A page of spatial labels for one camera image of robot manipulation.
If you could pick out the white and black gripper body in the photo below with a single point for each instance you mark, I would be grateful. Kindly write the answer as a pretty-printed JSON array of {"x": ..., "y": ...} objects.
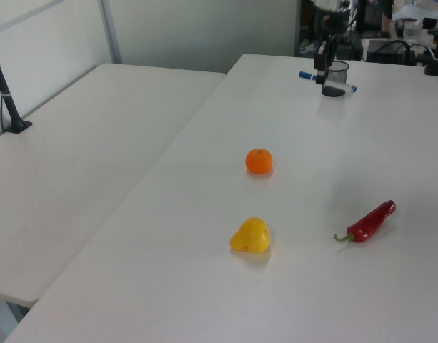
[{"x": 333, "y": 18}]

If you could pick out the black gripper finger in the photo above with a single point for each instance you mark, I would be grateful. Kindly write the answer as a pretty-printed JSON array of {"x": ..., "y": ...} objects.
[
  {"x": 321, "y": 57},
  {"x": 330, "y": 60}
]

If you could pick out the blue and white marker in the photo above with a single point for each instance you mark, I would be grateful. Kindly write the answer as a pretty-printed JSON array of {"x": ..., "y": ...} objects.
[{"x": 338, "y": 86}]

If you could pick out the black mesh pen cup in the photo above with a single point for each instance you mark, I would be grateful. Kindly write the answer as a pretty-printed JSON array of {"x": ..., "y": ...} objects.
[{"x": 342, "y": 73}]

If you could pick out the black electronics box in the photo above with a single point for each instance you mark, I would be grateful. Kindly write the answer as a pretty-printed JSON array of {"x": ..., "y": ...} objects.
[{"x": 386, "y": 51}]

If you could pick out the clear plastic container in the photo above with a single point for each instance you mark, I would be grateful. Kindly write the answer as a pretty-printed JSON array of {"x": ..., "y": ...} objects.
[{"x": 412, "y": 30}]

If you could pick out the black clamp stand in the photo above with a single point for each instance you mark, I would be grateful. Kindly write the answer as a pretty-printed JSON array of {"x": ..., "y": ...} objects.
[{"x": 436, "y": 60}]

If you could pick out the orange mandarin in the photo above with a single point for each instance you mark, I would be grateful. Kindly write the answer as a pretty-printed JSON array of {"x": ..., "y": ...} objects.
[{"x": 258, "y": 161}]

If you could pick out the red chili pepper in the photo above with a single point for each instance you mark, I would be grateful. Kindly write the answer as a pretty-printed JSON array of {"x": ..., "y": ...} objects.
[{"x": 372, "y": 221}]

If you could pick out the yellow pear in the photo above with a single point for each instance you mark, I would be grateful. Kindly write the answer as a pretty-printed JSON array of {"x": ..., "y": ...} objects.
[{"x": 251, "y": 236}]

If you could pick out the aluminium partition post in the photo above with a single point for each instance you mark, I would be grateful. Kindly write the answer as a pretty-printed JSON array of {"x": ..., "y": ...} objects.
[{"x": 110, "y": 32}]

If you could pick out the black camera pole stand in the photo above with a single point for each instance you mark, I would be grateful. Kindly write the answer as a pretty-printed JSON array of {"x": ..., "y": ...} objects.
[{"x": 4, "y": 96}]

